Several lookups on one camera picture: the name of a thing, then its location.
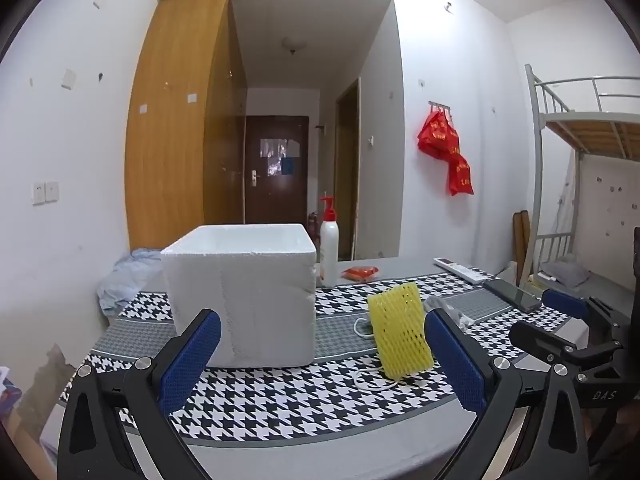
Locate wooden wardrobe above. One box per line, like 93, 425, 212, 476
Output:
125, 0, 248, 252

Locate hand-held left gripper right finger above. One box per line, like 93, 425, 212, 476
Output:
424, 306, 588, 480

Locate grey pillow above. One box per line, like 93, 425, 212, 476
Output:
542, 257, 591, 288

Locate houndstooth tablecloth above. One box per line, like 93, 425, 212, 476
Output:
59, 272, 591, 448

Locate white lotion pump bottle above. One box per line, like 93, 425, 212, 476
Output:
318, 196, 341, 288

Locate white remote control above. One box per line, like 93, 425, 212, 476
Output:
433, 257, 500, 286

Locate wooden side door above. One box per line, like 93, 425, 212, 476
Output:
335, 77, 362, 261

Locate dark brown door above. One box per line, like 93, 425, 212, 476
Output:
244, 115, 310, 226

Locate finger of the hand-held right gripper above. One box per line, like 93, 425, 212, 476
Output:
509, 320, 624, 377
542, 288, 632, 342

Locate black smartphone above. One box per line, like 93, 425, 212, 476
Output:
482, 279, 543, 313

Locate wooden planks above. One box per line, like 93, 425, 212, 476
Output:
512, 210, 534, 286

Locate white foam box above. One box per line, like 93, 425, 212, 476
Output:
160, 224, 319, 368

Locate blue face mask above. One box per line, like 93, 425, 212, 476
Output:
353, 316, 402, 391

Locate red snack packet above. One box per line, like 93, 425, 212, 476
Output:
341, 265, 380, 283

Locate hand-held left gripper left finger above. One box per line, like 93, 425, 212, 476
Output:
57, 308, 223, 480

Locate red plastic bag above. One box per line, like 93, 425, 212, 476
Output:
417, 110, 475, 197

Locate metal bunk bed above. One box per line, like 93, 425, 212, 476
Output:
524, 64, 640, 291

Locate white soft pad packet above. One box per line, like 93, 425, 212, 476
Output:
424, 295, 473, 333

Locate light blue cloth pile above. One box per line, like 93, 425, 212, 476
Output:
96, 247, 166, 317

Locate yellow foam net sleeve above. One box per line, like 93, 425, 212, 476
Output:
367, 281, 435, 380

